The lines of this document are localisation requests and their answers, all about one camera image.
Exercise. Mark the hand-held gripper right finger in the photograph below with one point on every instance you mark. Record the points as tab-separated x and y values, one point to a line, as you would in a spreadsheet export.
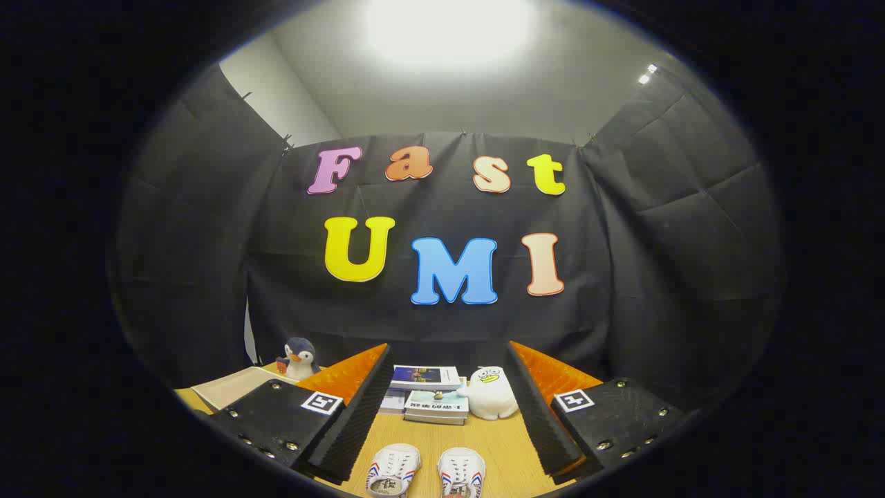
543	415

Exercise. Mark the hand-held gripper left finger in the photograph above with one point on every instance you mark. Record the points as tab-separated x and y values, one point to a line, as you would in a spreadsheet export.
352	415

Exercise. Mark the white canvas shoe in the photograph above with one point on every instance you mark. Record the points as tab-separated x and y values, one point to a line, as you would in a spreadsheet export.
393	469
462	472

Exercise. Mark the beige fabric storage box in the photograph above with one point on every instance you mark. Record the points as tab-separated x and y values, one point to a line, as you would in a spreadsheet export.
235	387

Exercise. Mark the thin white booklet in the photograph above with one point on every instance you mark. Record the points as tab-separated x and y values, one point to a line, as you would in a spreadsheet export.
393	402

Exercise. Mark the white duck plush toy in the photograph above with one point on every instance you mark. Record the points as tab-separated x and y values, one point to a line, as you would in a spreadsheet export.
492	398

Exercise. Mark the penguin plush toy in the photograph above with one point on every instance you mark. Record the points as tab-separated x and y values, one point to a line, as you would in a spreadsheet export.
299	358

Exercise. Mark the blue picture cover book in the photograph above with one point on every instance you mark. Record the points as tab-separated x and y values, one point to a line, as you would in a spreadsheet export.
425	377

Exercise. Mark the thick teal cover book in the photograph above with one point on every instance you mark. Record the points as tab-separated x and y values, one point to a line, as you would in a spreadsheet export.
435	408

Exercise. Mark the black backdrop cloth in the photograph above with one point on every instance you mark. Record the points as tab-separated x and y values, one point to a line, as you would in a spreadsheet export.
622	277

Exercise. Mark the small ceiling spotlight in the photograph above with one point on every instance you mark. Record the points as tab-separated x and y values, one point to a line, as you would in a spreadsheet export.
647	73

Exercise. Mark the ceiling light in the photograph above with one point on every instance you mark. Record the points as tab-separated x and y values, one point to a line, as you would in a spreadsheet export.
449	28

